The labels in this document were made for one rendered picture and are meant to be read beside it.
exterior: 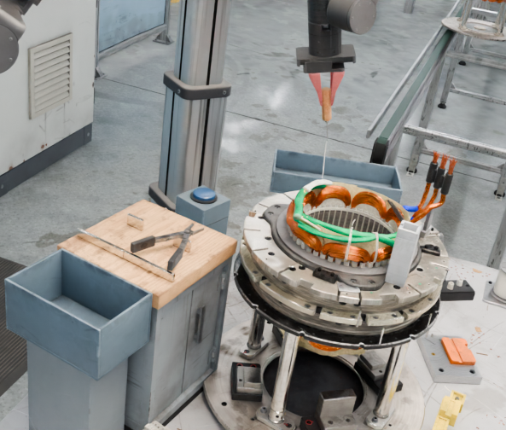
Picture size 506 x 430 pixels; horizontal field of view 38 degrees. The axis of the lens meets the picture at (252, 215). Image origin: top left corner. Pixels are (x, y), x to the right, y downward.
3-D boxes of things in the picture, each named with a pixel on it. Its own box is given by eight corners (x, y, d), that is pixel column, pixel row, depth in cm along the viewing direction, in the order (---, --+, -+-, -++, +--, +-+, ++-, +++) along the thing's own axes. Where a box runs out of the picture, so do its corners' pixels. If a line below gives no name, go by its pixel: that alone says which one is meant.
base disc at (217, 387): (386, 514, 108) (387, 510, 107) (159, 407, 120) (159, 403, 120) (445, 365, 139) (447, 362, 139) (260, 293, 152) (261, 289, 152)
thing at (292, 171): (368, 282, 163) (397, 166, 149) (371, 312, 153) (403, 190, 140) (256, 266, 163) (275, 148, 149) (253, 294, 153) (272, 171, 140)
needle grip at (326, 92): (331, 120, 135) (330, 90, 132) (322, 121, 135) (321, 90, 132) (331, 117, 137) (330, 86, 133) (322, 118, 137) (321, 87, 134)
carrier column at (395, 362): (385, 424, 122) (414, 323, 112) (370, 418, 123) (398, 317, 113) (389, 415, 124) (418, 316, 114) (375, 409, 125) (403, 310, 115)
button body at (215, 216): (216, 311, 147) (230, 200, 134) (191, 325, 142) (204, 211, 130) (191, 295, 150) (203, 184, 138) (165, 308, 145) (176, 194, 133)
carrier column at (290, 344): (279, 430, 118) (299, 326, 108) (264, 423, 119) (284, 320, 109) (285, 420, 120) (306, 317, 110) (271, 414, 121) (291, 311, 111)
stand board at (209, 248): (158, 310, 102) (159, 296, 101) (56, 258, 110) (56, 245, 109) (236, 252, 117) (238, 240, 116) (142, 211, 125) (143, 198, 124)
